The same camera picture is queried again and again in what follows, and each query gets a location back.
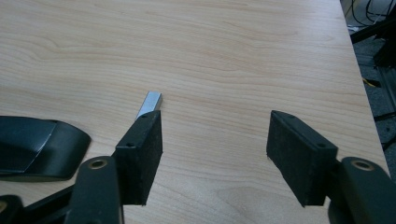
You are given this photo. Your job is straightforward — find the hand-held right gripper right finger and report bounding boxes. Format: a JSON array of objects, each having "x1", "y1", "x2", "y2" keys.
[{"x1": 265, "y1": 109, "x2": 339, "y2": 208}]

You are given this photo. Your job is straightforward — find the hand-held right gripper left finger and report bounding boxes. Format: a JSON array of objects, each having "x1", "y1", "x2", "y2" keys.
[{"x1": 112, "y1": 109, "x2": 163, "y2": 207}]

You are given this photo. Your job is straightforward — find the black glasses case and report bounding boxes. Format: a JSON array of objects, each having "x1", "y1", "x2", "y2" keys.
[{"x1": 0, "y1": 115, "x2": 92, "y2": 183}]

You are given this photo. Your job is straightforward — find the silver metal bar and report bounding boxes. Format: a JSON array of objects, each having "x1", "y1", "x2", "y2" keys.
[{"x1": 135, "y1": 91, "x2": 163, "y2": 120}]

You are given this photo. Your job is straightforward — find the aluminium floor rail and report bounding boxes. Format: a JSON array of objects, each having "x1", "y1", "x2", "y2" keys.
[{"x1": 375, "y1": 63, "x2": 396, "y2": 111}]

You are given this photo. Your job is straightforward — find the black metal frame strut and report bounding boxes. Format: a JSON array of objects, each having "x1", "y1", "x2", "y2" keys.
[{"x1": 349, "y1": 17, "x2": 396, "y2": 45}]

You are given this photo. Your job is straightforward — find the black cables under desk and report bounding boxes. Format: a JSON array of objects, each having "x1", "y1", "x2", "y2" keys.
[{"x1": 349, "y1": 0, "x2": 396, "y2": 27}]

